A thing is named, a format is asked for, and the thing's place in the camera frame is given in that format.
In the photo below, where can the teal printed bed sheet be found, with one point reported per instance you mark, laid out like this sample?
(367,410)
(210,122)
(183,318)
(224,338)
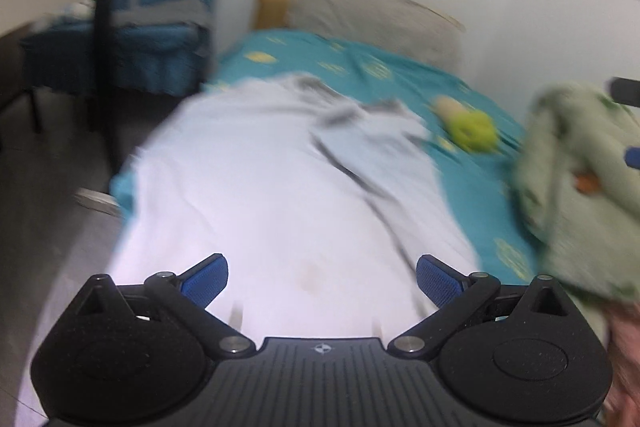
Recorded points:
(300,52)

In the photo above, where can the green printed fleece blanket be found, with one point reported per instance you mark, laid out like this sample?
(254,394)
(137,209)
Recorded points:
(560,197)

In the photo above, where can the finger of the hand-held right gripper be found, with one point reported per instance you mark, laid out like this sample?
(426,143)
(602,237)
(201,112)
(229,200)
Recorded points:
(627,91)
(633,157)

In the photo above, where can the grey pillow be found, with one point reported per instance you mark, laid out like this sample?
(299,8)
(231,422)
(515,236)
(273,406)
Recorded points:
(380,17)

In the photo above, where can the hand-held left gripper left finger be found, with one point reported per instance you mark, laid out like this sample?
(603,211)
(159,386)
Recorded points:
(207,279)

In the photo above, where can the green and beige plush toy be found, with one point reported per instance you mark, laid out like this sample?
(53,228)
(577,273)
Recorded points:
(472,132)

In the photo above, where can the tan wooden headboard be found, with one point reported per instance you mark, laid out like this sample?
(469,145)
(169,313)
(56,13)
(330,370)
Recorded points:
(272,7)

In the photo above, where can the white shirt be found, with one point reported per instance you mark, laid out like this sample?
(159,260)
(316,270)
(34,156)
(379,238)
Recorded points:
(260,187)

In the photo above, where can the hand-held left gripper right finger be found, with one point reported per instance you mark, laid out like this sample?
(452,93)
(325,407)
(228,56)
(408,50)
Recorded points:
(437,279)

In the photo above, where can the pink fluffy blanket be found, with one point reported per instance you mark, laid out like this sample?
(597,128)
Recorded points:
(625,357)

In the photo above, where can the wooden block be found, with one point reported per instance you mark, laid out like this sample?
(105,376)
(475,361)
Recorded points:
(97,201)

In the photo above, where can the grey cloth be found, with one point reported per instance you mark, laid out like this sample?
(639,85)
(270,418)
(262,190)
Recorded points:
(160,14)

